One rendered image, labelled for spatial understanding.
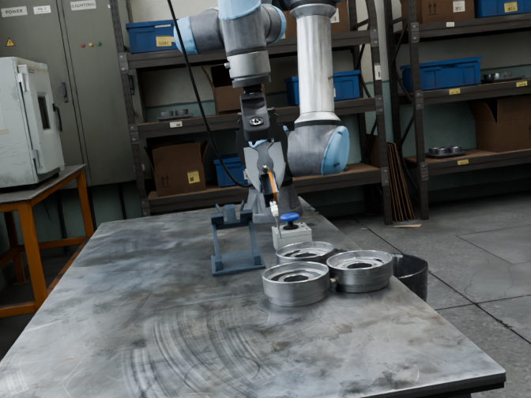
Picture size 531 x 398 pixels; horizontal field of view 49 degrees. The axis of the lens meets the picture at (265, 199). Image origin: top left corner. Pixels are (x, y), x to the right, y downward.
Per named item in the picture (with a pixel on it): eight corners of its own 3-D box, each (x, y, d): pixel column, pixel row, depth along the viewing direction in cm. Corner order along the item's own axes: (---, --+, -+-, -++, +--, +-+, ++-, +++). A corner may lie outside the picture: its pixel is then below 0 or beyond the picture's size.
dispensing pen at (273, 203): (272, 233, 102) (255, 160, 112) (274, 245, 105) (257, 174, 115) (284, 230, 102) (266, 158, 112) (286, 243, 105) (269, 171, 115)
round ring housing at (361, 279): (363, 268, 103) (362, 246, 102) (408, 281, 94) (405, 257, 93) (315, 284, 98) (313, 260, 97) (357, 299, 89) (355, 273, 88)
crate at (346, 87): (348, 99, 487) (346, 72, 483) (361, 99, 450) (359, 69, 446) (287, 106, 481) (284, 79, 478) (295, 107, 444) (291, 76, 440)
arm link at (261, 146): (257, 177, 160) (251, 127, 158) (304, 174, 155) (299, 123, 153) (239, 185, 150) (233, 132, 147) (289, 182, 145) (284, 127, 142)
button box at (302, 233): (314, 250, 118) (311, 227, 117) (279, 256, 117) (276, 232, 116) (306, 242, 126) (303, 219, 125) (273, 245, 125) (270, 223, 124)
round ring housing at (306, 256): (346, 272, 102) (344, 249, 101) (289, 285, 99) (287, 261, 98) (321, 259, 112) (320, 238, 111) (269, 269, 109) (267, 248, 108)
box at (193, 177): (216, 189, 445) (210, 140, 439) (151, 199, 436) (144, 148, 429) (209, 183, 484) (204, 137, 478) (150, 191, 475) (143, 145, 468)
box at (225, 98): (276, 108, 439) (271, 56, 432) (208, 117, 434) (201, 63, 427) (269, 108, 481) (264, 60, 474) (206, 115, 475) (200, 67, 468)
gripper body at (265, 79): (279, 136, 116) (269, 74, 113) (282, 140, 107) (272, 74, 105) (241, 142, 116) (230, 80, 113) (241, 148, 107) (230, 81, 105)
